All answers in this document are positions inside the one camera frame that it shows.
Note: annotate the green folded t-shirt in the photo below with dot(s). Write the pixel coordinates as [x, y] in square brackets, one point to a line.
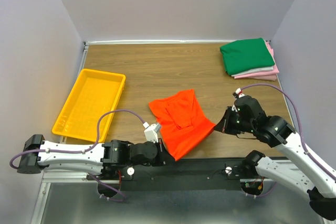
[243, 55]

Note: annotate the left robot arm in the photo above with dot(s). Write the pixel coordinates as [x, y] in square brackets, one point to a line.
[100, 159]

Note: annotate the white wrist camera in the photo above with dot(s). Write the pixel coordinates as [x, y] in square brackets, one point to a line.
[238, 93]
[151, 132]

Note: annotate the light grey folded t-shirt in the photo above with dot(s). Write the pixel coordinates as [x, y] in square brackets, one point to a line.
[255, 70]

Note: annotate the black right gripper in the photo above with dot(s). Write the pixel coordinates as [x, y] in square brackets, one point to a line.
[224, 125]

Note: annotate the pink folded t-shirt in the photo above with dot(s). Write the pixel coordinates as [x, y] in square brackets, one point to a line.
[274, 71]

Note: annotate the pale pink bottom t-shirt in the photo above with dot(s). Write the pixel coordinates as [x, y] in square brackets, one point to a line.
[267, 78]

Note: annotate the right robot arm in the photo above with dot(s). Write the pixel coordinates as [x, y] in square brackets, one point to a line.
[315, 179]

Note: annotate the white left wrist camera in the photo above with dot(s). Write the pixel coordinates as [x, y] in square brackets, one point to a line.
[151, 132]

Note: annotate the yellow plastic tray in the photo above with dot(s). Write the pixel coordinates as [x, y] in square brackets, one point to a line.
[93, 94]

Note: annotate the orange t-shirt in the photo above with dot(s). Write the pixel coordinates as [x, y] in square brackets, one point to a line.
[184, 124]

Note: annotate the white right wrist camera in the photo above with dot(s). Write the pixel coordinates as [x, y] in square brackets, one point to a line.
[238, 93]

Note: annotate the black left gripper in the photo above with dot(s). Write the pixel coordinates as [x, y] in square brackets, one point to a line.
[163, 157]

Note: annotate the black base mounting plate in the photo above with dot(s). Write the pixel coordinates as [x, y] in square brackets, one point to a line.
[190, 174]

